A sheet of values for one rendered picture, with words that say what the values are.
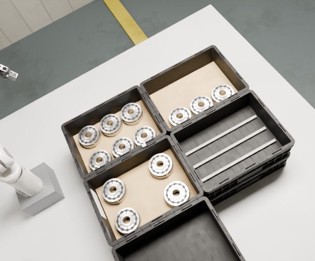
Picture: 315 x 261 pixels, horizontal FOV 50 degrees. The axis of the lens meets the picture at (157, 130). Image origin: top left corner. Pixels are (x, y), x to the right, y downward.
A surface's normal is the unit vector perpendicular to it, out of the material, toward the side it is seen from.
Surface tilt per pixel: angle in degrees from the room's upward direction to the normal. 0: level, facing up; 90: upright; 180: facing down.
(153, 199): 0
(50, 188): 0
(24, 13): 90
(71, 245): 0
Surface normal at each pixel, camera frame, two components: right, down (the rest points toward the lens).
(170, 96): -0.18, -0.46
